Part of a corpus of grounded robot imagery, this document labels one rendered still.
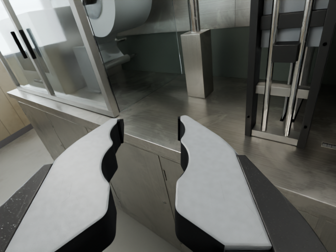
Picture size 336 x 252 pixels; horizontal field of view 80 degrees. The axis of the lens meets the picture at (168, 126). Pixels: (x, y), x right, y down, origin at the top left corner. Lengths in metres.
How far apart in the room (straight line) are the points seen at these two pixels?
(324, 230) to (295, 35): 0.46
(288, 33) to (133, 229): 1.42
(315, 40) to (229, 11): 0.57
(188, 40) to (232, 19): 0.28
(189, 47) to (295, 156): 0.55
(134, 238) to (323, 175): 1.23
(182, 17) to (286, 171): 0.90
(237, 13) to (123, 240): 1.47
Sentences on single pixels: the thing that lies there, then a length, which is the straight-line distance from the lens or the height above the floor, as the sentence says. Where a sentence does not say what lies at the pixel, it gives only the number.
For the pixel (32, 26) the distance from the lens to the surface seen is 1.21.
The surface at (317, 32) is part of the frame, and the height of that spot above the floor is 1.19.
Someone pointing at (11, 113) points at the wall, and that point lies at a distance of 3.53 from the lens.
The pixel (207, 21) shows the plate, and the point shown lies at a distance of 1.12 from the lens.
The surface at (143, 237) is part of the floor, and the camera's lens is 1.54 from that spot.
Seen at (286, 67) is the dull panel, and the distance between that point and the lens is 1.05.
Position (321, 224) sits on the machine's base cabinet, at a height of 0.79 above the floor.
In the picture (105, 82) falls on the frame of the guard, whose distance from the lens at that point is 0.86.
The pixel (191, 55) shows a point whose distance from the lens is 0.88.
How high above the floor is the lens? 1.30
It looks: 32 degrees down
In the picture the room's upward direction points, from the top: 11 degrees counter-clockwise
